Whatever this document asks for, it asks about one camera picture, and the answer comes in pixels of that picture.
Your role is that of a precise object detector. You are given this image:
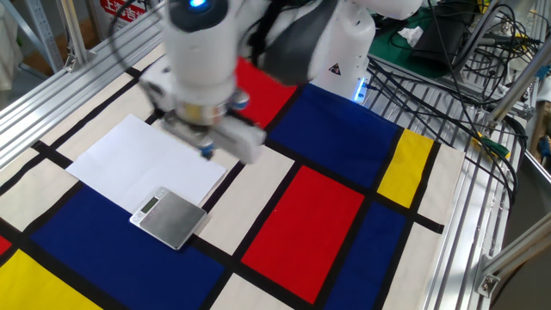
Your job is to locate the green mat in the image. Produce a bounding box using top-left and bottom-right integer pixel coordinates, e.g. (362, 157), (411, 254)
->
(368, 7), (474, 81)

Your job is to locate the white sheet of paper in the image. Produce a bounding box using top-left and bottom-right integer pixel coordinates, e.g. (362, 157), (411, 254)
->
(65, 113), (228, 215)

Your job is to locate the aluminium corner brace beam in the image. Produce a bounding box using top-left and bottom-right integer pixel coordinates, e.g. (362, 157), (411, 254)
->
(474, 210), (551, 299)

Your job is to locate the silver gripper mounted camera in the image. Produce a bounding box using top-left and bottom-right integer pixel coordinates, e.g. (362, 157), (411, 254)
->
(162, 108), (216, 151)

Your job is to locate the grey perforated shelf strut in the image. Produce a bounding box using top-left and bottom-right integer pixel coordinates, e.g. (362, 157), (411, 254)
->
(0, 0), (65, 73)

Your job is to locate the aluminium side rail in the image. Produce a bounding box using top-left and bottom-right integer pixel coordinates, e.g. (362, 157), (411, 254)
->
(0, 0), (173, 170)

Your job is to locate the red and white sign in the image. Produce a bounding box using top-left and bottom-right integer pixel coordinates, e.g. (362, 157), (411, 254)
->
(99, 0), (150, 23)

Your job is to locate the crumpled white tissue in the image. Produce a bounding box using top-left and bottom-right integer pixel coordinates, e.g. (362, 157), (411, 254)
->
(397, 26), (425, 48)

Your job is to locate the black bag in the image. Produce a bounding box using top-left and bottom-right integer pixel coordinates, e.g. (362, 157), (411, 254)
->
(407, 3), (471, 73)

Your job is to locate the silver digital pocket scale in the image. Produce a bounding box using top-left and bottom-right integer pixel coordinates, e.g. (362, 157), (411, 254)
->
(129, 185), (208, 251)

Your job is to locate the green and yellow connector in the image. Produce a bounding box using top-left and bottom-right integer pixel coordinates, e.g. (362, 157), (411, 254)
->
(474, 132), (511, 159)

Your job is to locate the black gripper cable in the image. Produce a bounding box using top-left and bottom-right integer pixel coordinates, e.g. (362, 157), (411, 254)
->
(106, 0), (170, 113)

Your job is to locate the black cable bundle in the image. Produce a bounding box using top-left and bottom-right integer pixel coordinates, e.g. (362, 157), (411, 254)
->
(365, 0), (544, 208)

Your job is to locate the slanted aluminium frame post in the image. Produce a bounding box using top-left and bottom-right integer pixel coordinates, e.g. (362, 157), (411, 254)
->
(485, 46), (551, 127)

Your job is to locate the colour block patterned cloth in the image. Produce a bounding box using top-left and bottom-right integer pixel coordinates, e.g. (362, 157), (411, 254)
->
(0, 42), (467, 310)

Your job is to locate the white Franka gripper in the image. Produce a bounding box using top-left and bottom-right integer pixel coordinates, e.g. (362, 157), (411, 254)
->
(139, 54), (269, 165)

